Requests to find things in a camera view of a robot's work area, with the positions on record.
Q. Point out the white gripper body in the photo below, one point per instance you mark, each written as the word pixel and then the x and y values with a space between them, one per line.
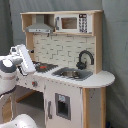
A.
pixel 27 65

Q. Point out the small metal pot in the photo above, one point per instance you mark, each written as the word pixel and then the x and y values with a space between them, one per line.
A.
pixel 71 74

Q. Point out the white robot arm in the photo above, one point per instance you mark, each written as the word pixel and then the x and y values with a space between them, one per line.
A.
pixel 17 59

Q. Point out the wooden toy kitchen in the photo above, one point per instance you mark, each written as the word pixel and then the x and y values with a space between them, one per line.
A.
pixel 62 49

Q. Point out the black toy stovetop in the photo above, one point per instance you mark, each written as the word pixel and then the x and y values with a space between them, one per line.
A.
pixel 43 67

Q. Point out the right red stove knob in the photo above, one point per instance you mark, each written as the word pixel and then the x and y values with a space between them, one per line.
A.
pixel 34 83

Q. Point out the black toy faucet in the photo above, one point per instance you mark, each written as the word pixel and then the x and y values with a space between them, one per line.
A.
pixel 82 63

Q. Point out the white toy microwave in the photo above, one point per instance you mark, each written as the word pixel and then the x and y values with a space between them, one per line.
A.
pixel 73 23

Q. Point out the white cabinet door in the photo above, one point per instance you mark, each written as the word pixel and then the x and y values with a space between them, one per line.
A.
pixel 63 106

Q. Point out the grey toy sink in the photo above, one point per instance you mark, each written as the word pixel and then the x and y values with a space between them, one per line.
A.
pixel 83 73

